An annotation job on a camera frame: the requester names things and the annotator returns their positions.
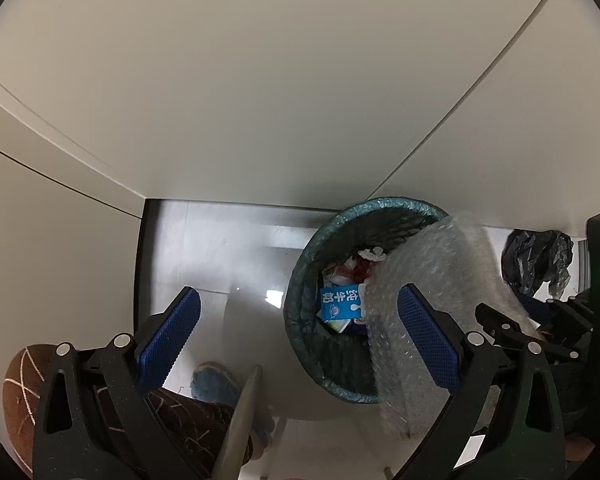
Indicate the black plastic bag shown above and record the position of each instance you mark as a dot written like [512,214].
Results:
[535,255]

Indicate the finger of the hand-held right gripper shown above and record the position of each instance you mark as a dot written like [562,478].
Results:
[534,308]
[500,324]

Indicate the blue slipper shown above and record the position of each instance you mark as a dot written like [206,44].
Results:
[212,385]

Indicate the blue milk carton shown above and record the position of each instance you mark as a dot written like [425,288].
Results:
[340,302]

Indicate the bubble wrap sheet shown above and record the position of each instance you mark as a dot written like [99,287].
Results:
[430,270]

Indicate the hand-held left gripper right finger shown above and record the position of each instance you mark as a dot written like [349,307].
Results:
[427,340]

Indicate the grey metal leg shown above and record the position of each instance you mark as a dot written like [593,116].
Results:
[240,425]

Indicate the green mesh waste basket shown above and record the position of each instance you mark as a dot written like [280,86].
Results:
[310,350]

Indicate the white tissue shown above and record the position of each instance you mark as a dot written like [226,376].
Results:
[372,254]

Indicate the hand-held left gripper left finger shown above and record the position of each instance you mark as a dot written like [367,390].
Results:
[170,335]

